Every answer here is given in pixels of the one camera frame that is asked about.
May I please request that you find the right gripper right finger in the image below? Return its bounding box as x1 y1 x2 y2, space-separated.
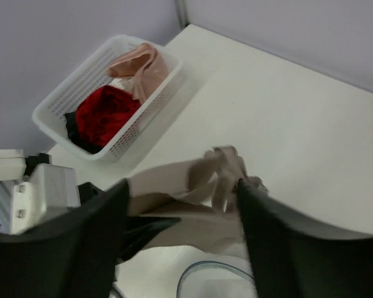
236 180 373 297

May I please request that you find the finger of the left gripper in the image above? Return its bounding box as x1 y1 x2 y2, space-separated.
121 217 181 261

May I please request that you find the pink beige bra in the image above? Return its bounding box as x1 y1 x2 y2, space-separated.
106 43 168 105

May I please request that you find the black garment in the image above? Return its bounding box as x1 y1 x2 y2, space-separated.
64 112 102 154

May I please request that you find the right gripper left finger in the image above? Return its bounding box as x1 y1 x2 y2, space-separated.
0 180 129 297

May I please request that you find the white cloth in basket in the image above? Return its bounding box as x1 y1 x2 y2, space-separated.
109 77 135 94

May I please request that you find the red bra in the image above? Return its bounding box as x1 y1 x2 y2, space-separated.
76 85 141 147

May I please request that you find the white plastic basket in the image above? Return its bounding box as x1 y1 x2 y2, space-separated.
32 35 183 162

